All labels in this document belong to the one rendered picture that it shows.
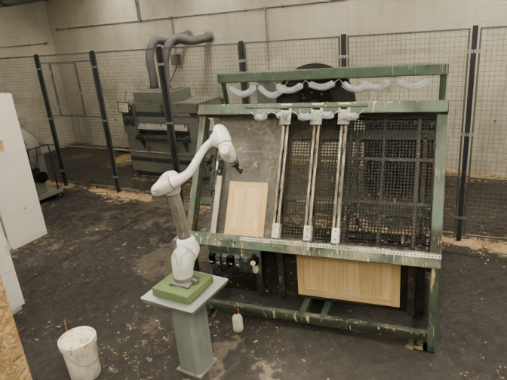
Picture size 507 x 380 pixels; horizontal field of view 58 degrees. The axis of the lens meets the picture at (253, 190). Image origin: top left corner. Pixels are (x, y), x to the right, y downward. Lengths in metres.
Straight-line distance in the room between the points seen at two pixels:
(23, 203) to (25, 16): 6.46
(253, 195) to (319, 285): 1.01
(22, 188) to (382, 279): 4.97
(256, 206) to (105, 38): 8.21
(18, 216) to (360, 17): 6.16
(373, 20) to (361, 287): 5.25
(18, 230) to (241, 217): 3.85
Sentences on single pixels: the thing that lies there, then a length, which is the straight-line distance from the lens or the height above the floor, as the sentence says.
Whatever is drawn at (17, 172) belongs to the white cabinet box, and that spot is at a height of 1.01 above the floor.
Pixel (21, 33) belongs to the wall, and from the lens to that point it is 12.53.
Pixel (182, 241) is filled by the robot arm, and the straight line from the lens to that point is 3.67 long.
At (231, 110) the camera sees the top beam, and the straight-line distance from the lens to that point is 4.32.
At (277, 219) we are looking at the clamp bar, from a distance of 4.00.
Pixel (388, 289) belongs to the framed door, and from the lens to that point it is 4.20.
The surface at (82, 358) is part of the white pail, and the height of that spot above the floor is 0.25.
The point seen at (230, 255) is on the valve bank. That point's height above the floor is 0.76.
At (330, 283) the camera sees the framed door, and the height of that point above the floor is 0.40.
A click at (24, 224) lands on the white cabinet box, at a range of 7.18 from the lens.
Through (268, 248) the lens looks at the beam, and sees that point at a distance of 3.99.
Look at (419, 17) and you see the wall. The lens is 8.21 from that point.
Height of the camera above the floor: 2.66
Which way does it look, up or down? 20 degrees down
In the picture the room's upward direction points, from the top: 5 degrees counter-clockwise
